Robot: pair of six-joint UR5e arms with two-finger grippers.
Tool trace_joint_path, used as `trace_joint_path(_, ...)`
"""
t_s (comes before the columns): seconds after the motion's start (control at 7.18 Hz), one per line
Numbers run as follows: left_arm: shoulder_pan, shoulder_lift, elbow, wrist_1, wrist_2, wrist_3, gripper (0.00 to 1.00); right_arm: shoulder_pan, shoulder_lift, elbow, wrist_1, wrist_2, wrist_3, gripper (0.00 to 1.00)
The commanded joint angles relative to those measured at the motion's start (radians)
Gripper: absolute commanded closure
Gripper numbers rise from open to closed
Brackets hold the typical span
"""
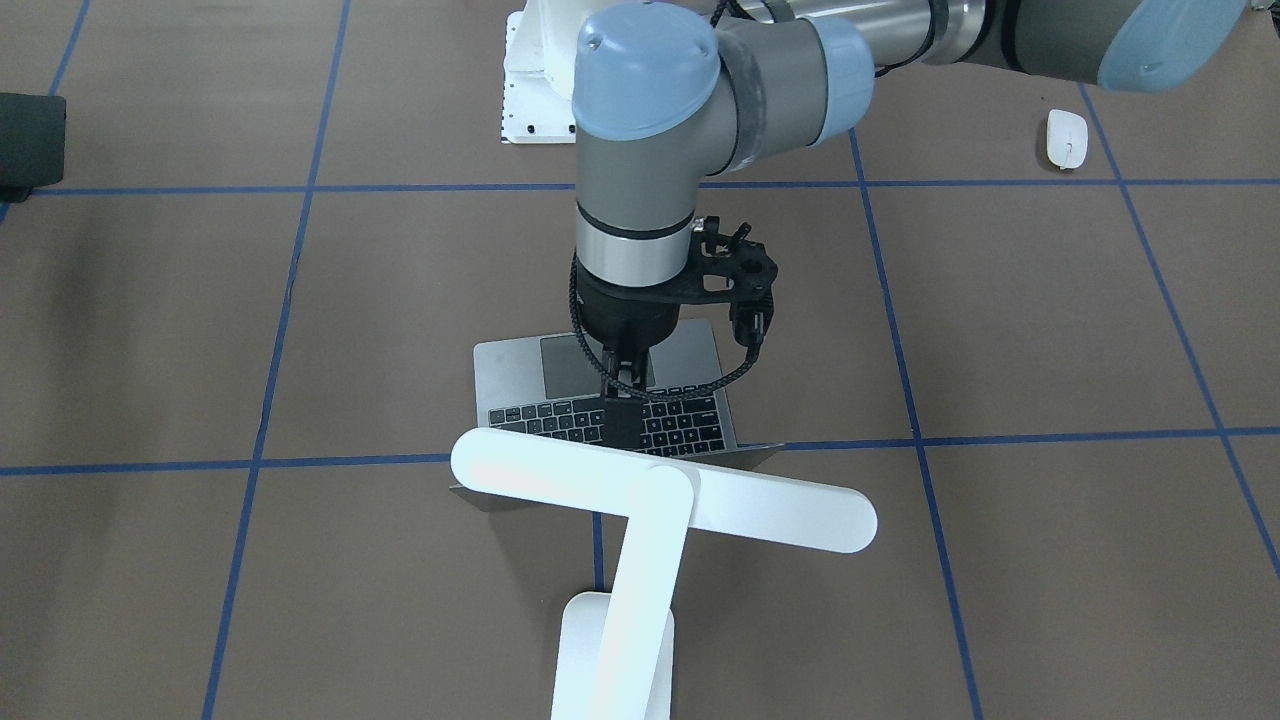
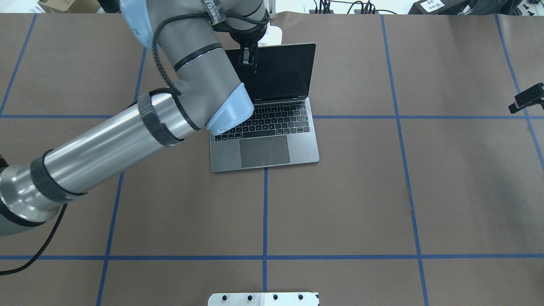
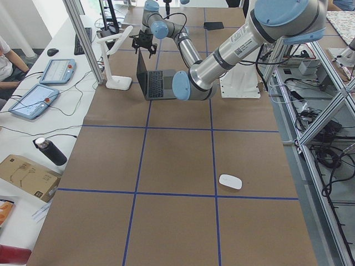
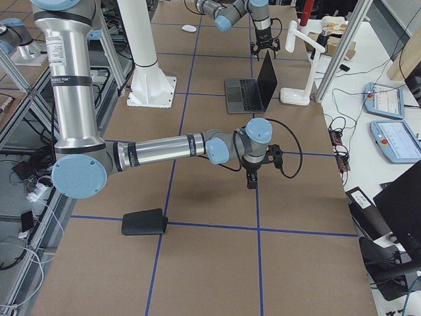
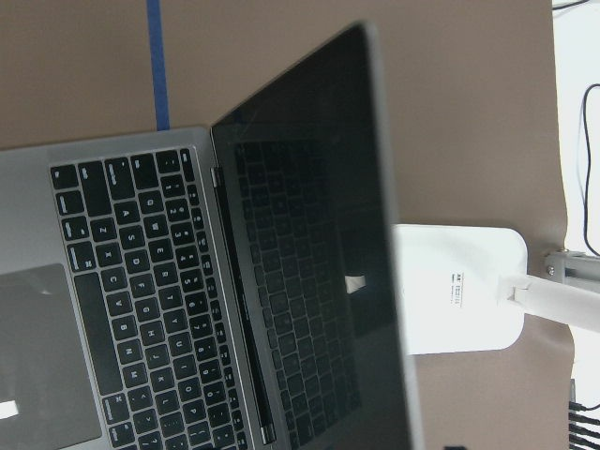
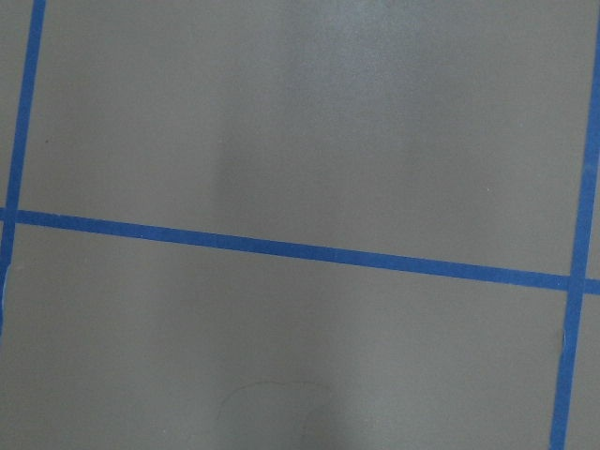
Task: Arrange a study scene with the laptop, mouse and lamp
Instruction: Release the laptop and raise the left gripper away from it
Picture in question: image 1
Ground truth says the black mouse pad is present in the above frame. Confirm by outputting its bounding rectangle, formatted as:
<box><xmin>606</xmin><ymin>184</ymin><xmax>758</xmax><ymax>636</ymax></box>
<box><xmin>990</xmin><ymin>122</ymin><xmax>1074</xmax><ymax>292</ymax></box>
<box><xmin>1</xmin><ymin>92</ymin><xmax>67</xmax><ymax>202</ymax></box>

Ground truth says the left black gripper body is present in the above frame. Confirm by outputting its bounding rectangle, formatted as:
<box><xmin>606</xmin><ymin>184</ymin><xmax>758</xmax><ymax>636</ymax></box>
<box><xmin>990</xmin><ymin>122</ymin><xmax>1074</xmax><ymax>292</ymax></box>
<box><xmin>579</xmin><ymin>272</ymin><xmax>681</xmax><ymax>377</ymax></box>

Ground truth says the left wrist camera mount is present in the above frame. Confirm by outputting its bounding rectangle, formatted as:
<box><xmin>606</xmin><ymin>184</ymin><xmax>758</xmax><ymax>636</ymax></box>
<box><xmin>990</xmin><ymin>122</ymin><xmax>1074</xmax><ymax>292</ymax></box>
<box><xmin>686</xmin><ymin>217</ymin><xmax>780</xmax><ymax>348</ymax></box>

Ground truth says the grey laptop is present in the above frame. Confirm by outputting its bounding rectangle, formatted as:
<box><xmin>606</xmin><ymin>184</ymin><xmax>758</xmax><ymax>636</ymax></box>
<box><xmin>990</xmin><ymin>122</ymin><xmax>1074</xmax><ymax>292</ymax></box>
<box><xmin>451</xmin><ymin>318</ymin><xmax>785</xmax><ymax>512</ymax></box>

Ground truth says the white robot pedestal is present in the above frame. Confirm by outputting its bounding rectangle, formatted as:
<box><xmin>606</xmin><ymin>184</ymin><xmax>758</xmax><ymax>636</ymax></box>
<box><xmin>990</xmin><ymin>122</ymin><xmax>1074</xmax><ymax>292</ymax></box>
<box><xmin>500</xmin><ymin>1</ymin><xmax>590</xmax><ymax>145</ymax></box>

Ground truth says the white computer mouse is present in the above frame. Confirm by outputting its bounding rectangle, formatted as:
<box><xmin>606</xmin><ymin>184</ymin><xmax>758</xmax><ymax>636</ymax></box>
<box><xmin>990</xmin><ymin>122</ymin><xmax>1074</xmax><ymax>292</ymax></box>
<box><xmin>1044</xmin><ymin>108</ymin><xmax>1091</xmax><ymax>170</ymax></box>

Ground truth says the white desk lamp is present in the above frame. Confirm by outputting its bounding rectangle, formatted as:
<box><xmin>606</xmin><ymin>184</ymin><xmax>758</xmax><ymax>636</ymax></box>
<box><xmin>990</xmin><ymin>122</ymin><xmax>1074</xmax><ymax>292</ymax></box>
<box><xmin>451</xmin><ymin>428</ymin><xmax>878</xmax><ymax>719</ymax></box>

